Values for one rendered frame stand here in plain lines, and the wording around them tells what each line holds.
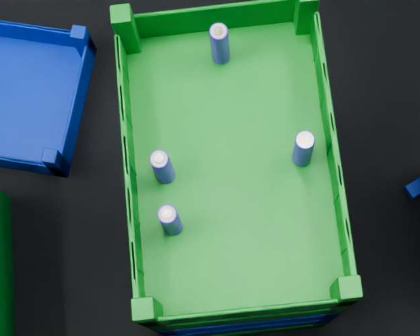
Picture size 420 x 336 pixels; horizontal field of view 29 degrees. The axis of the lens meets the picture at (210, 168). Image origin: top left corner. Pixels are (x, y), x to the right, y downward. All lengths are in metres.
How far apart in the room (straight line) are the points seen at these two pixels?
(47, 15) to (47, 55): 0.07
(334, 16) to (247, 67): 0.41
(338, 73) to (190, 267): 0.49
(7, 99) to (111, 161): 0.18
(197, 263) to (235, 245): 0.04
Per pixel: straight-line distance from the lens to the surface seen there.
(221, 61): 0.83
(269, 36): 0.85
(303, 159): 0.77
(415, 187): 1.13
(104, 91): 1.19
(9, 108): 1.21
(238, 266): 0.78
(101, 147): 1.16
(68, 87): 1.20
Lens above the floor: 1.10
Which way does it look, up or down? 75 degrees down
